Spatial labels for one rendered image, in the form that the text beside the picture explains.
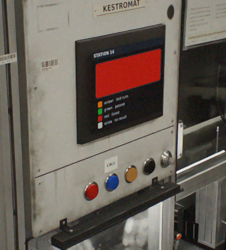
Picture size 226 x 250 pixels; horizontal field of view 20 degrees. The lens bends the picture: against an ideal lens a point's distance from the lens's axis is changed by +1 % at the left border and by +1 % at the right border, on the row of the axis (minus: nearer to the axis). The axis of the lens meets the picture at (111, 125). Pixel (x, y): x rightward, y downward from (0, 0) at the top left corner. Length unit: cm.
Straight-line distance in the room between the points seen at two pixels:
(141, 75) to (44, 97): 24
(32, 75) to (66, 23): 12
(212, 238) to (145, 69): 93
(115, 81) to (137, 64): 7
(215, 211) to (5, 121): 109
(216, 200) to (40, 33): 109
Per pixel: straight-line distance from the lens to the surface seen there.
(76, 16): 120
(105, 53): 123
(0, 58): 111
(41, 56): 116
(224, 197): 212
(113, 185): 136
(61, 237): 127
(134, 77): 131
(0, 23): 110
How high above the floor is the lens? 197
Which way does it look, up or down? 19 degrees down
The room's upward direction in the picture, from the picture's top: straight up
